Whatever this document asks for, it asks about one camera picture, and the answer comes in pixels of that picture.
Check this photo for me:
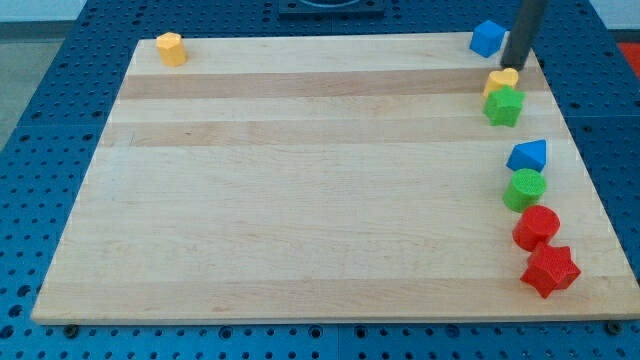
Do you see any red cylinder block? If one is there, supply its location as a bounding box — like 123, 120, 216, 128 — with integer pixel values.
512, 205, 561, 252

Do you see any green cylinder block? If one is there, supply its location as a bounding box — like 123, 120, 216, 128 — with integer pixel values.
503, 168, 547, 213

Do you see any wooden board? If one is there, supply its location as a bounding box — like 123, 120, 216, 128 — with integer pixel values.
32, 32, 639, 325

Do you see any yellow hexagon block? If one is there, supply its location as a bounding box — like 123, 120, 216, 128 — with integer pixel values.
156, 32, 187, 67

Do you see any red star block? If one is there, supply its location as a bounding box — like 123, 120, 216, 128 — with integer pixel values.
520, 242, 582, 298

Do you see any green star block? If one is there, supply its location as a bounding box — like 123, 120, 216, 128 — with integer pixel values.
483, 85, 525, 127

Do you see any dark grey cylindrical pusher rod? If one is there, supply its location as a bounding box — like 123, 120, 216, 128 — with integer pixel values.
500, 0, 549, 71

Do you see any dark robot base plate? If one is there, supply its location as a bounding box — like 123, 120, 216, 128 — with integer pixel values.
276, 0, 386, 17

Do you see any yellow heart block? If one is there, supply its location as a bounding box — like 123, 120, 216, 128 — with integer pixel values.
483, 68, 519, 98

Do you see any blue cube block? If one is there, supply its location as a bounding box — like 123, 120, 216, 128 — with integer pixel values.
469, 20, 506, 58

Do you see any blue triangle block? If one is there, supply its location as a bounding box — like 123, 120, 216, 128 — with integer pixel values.
506, 139, 547, 172

